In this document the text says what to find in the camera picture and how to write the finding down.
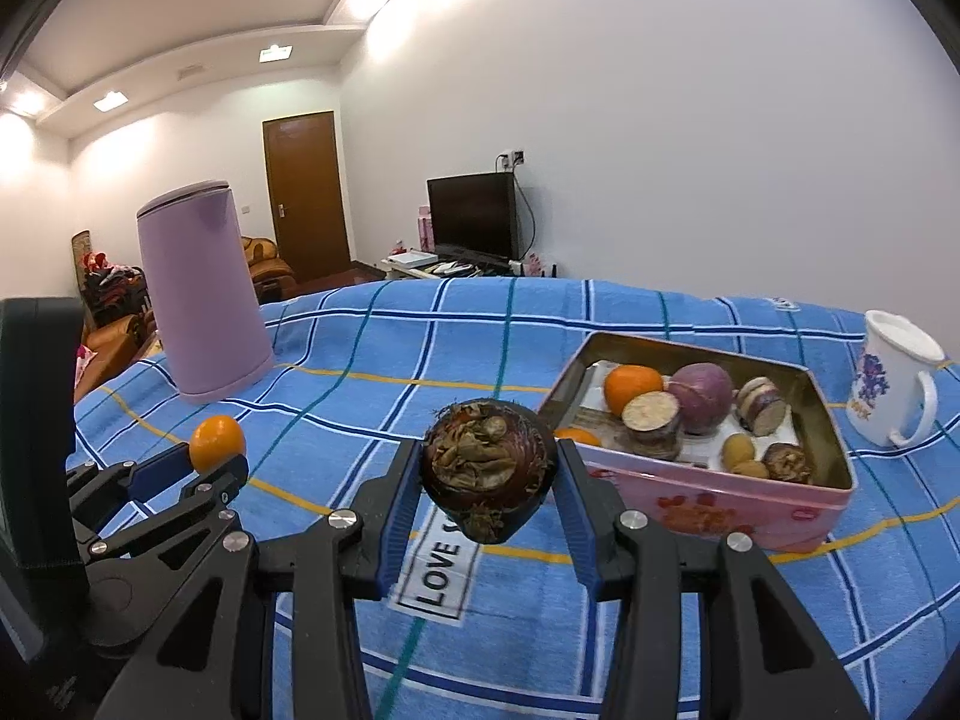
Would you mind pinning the white television stand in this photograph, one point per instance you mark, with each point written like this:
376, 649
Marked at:
397, 271

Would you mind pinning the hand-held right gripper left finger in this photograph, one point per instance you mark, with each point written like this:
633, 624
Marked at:
397, 540

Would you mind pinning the pink metal tin box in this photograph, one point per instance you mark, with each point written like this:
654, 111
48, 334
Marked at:
675, 510

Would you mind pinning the small oval kumquat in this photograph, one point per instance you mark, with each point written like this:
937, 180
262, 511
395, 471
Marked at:
217, 441

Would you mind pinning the square ceiling light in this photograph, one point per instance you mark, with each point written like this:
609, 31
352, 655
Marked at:
109, 101
275, 53

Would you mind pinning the pink flowered ornament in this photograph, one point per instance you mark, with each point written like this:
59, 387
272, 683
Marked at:
534, 264

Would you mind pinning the medium orange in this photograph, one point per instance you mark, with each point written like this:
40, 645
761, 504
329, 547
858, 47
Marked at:
577, 436

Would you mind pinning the large orange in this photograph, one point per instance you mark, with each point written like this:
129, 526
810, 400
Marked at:
634, 386

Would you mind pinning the purple round radish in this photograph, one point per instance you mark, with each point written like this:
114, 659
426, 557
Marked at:
701, 397

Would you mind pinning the yellow-brown sofa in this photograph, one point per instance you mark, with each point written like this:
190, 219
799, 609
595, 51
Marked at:
266, 270

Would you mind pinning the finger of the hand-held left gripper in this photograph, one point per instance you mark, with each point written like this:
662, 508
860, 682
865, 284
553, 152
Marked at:
161, 471
217, 491

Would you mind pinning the brown leather sofa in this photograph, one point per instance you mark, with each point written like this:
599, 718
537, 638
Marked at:
112, 349

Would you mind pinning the dried dark mangosteen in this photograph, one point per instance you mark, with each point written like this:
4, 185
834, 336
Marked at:
484, 465
787, 461

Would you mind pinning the white printed mug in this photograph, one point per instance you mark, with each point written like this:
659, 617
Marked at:
877, 390

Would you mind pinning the pile of clothes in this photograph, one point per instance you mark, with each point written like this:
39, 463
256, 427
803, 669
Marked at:
112, 281

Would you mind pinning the white set-top box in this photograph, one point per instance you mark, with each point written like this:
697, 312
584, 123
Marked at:
412, 258

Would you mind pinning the wall power outlet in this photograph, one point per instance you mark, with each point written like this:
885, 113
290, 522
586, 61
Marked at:
512, 158

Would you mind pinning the brown wooden door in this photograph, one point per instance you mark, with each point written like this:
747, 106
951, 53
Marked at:
307, 187

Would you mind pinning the blue plaid blanket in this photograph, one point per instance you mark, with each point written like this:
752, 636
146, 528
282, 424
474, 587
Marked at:
337, 420

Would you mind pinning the printed paper sheet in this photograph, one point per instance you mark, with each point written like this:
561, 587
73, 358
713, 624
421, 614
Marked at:
707, 448

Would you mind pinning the black television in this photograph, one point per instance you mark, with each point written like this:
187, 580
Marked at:
472, 214

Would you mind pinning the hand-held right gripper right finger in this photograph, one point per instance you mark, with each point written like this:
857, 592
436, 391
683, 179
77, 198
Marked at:
574, 540

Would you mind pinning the purple electric kettle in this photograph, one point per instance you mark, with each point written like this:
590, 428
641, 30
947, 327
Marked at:
202, 292

